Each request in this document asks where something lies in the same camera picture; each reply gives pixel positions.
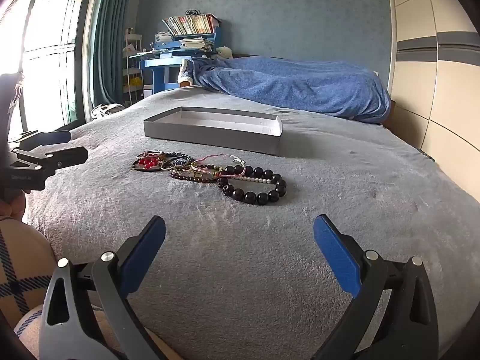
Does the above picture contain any grey bed blanket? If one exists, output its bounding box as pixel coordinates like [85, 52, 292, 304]
[22, 84, 471, 360]

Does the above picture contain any dark red bead bracelet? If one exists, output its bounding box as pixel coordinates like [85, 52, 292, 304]
[169, 164, 226, 185]

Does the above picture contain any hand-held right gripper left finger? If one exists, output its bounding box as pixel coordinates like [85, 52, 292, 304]
[39, 215, 166, 360]

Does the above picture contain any stack of papers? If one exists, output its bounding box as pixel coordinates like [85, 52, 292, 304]
[179, 37, 215, 53]

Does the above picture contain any teal curtain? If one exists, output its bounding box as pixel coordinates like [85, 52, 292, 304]
[90, 0, 146, 110]

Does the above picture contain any blue fleece blanket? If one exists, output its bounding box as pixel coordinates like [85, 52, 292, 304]
[187, 55, 391, 124]

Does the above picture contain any pink string bracelet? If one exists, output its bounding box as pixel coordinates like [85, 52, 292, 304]
[194, 153, 247, 176]

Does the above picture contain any grey shallow cardboard box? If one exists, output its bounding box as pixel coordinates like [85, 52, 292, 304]
[143, 106, 283, 156]

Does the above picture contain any dark blue bead bracelet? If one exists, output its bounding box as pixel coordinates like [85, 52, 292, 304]
[161, 152, 194, 169]

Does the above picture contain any person's left hand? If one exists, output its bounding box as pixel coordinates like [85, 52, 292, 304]
[0, 192, 26, 220]

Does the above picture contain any white pearl bracelet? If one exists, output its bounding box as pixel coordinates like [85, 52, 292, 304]
[219, 174, 273, 185]

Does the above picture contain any large black bead bracelet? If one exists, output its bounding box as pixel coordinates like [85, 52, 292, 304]
[217, 165, 288, 206]

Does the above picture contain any white object on floor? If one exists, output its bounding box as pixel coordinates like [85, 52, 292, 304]
[91, 103, 125, 122]

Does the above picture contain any blue desk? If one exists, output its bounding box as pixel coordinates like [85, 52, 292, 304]
[129, 32, 223, 95]

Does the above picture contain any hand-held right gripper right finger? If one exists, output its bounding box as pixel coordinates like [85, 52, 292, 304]
[313, 214, 439, 360]

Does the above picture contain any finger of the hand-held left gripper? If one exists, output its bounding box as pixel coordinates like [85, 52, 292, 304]
[7, 130, 72, 151]
[7, 147, 89, 174]

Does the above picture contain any row of books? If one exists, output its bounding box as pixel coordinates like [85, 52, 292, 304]
[162, 13, 220, 35]

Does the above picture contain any beige plaid clothing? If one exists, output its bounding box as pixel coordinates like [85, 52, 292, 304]
[0, 215, 54, 346]

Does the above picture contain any beige wardrobe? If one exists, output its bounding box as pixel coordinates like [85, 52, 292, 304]
[385, 0, 480, 197]

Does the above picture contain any black framed window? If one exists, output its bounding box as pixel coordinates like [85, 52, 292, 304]
[0, 0, 95, 141]

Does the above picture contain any white wire cart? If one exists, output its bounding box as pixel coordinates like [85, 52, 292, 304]
[121, 27, 145, 103]

